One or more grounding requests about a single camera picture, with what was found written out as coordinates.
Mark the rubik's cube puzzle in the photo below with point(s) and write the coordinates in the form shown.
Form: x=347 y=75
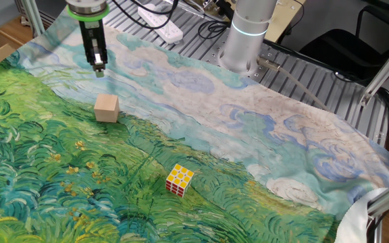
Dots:
x=180 y=180

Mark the white power strip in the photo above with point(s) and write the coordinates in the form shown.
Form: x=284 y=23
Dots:
x=167 y=30

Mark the white fabric sheet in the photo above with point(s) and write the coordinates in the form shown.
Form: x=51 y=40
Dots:
x=353 y=219

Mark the black office chair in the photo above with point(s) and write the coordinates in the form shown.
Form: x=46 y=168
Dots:
x=343 y=50

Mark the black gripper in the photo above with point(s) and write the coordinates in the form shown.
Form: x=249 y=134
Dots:
x=84 y=37

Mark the plain wooden cube block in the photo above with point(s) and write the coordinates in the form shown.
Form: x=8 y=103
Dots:
x=106 y=113

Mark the painted landscape print cloth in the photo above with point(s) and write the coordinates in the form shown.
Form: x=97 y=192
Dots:
x=214 y=118

